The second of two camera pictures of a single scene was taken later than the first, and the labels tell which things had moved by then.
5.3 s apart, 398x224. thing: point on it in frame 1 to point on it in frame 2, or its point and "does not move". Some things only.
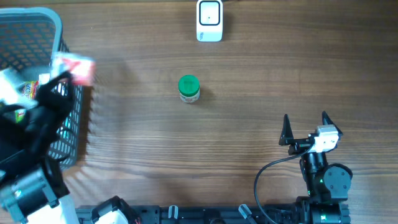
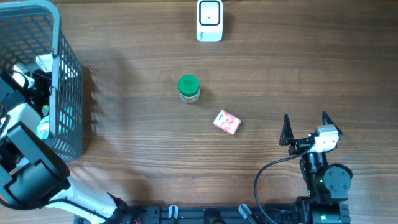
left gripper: (44, 94) to (43, 74)
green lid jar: (189, 89) does not move
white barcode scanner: (209, 20) does not move
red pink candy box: (82, 70) to (227, 122)
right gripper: (298, 144) does not move
